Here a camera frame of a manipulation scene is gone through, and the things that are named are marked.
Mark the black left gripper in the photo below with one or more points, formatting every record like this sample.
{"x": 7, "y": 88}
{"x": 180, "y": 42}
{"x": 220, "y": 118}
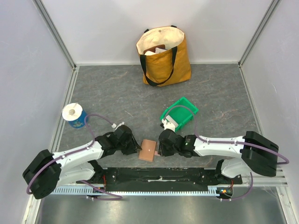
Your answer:
{"x": 133, "y": 146}

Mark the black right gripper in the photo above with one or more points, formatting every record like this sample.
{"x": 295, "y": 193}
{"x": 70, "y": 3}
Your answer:
{"x": 162, "y": 145}

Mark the pink leather card holder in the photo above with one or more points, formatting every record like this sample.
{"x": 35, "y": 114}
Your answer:
{"x": 148, "y": 150}

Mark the green plastic bin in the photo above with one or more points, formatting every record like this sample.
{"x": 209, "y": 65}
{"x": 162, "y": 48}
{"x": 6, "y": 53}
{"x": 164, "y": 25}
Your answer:
{"x": 181, "y": 115}

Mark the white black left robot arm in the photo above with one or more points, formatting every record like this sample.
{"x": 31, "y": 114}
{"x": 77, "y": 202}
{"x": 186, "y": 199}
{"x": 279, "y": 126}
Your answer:
{"x": 49, "y": 170}

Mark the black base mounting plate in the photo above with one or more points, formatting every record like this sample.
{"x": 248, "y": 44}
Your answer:
{"x": 160, "y": 179}

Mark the blue white tissue roll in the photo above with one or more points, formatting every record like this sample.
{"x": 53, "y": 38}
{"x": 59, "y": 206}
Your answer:
{"x": 74, "y": 115}

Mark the mustard yellow tote bag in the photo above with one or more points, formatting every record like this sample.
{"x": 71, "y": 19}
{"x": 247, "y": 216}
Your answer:
{"x": 170, "y": 67}

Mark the white paper in bag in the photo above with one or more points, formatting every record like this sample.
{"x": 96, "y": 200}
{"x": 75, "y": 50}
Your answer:
{"x": 154, "y": 51}

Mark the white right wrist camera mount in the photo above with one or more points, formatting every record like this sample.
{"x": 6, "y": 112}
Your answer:
{"x": 171, "y": 125}

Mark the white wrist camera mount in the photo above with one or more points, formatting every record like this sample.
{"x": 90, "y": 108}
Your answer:
{"x": 171, "y": 125}
{"x": 115, "y": 126}

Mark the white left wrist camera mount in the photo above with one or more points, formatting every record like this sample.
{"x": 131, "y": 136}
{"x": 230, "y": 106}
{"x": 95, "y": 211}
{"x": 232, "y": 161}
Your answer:
{"x": 115, "y": 126}

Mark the grey slotted cable duct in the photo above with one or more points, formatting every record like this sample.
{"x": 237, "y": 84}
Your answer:
{"x": 89, "y": 191}

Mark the left aluminium frame post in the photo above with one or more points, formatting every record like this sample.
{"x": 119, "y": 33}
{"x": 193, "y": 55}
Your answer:
{"x": 54, "y": 31}

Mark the aluminium frame post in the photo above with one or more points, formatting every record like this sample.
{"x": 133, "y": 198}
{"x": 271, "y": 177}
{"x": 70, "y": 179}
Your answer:
{"x": 54, "y": 31}
{"x": 260, "y": 28}

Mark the right aluminium frame post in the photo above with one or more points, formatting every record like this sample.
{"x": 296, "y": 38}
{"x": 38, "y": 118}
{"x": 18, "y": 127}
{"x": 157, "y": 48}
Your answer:
{"x": 260, "y": 28}

